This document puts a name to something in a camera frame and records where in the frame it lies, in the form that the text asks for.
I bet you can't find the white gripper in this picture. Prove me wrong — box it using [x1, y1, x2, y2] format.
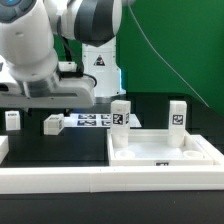
[0, 61, 96, 111]

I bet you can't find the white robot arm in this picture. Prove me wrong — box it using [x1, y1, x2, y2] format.
[0, 0, 125, 108]

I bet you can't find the white fiducial marker base sheet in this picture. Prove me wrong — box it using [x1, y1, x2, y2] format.
[64, 113, 141, 128]

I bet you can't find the black cable bundle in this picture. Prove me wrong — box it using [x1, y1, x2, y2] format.
[59, 35, 98, 89]

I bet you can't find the white left fence rail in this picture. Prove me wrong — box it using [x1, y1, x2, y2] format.
[0, 136, 9, 164]

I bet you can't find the white fence rail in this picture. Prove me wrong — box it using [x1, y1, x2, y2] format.
[198, 136, 224, 166]
[0, 166, 224, 194]
[0, 136, 9, 164]

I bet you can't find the white front fence rail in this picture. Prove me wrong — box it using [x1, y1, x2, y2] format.
[0, 166, 224, 194]

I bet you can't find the white right fence rail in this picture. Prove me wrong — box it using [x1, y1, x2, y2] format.
[198, 136, 224, 166]

